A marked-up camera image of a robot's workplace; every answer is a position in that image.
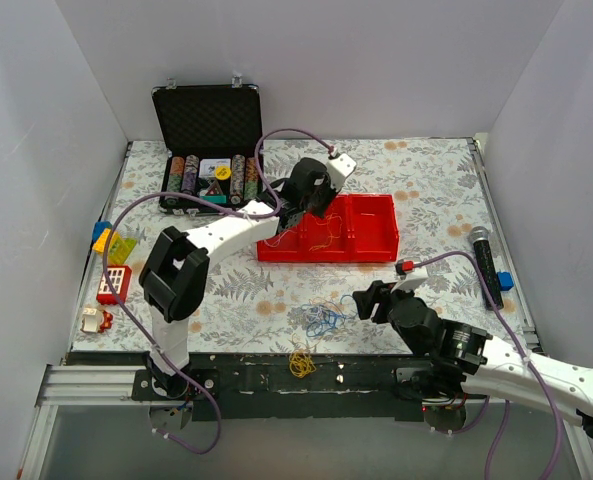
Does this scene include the white thin cable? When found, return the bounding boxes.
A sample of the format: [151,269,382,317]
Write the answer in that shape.
[261,219,302,250]

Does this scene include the blue thin cable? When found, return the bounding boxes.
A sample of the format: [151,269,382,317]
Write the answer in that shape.
[298,293,360,339]

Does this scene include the yellow thin cable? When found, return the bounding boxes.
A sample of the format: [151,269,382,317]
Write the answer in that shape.
[288,212,345,379]

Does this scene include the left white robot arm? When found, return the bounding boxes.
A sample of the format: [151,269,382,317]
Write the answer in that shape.
[139,154,356,400]

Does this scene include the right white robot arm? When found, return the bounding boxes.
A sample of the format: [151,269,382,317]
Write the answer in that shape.
[352,281,593,440]

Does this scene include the red three-compartment bin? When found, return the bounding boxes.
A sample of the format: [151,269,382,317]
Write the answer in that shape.
[257,194,399,263]

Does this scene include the small blue block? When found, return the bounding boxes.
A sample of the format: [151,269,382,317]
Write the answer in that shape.
[497,271,515,292]

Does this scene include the black microphone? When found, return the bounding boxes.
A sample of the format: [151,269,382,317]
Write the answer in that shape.
[469,226,504,310]

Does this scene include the black poker chip case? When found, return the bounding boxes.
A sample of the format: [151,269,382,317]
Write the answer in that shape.
[151,79,263,215]

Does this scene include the yellow and green duplo bricks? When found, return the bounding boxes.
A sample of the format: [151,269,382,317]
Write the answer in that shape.
[92,228,137,266]

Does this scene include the red window duplo brick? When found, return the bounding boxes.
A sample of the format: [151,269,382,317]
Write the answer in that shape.
[96,265,132,305]

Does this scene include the blue duplo brick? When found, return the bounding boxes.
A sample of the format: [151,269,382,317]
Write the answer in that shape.
[92,221,112,243]

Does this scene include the white and red toy piece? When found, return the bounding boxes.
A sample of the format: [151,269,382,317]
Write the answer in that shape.
[81,307,113,334]

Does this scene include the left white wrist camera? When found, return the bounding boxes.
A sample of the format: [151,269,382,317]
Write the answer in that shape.
[326,154,357,192]

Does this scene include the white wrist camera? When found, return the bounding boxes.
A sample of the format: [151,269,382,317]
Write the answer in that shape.
[326,154,357,192]
[392,260,428,292]

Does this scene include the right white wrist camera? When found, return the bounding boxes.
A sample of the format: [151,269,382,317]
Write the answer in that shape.
[392,260,428,292]

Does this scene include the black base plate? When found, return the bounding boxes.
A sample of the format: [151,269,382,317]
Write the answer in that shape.
[130,352,492,424]

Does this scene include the aluminium frame rail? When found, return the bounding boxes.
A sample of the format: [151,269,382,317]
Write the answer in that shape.
[18,369,150,480]

